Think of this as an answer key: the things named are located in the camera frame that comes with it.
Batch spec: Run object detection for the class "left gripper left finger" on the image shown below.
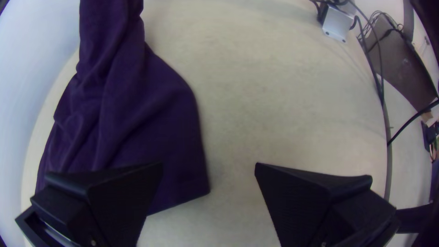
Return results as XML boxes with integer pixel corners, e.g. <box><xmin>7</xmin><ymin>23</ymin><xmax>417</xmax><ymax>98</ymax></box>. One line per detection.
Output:
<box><xmin>30</xmin><ymin>162</ymin><xmax>164</xmax><ymax>247</ymax></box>

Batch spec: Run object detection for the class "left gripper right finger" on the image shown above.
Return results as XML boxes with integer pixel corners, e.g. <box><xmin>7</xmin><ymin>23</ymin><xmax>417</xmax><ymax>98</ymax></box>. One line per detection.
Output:
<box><xmin>254</xmin><ymin>162</ymin><xmax>401</xmax><ymax>247</ymax></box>

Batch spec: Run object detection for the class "black cable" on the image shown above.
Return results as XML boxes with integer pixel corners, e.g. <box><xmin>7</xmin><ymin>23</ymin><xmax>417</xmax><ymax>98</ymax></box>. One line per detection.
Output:
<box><xmin>353</xmin><ymin>15</ymin><xmax>385</xmax><ymax>107</ymax></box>

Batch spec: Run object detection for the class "dark t-shirt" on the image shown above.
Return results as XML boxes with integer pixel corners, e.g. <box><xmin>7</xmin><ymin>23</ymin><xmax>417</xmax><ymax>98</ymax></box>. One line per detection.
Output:
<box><xmin>34</xmin><ymin>0</ymin><xmax>210</xmax><ymax>216</ymax></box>

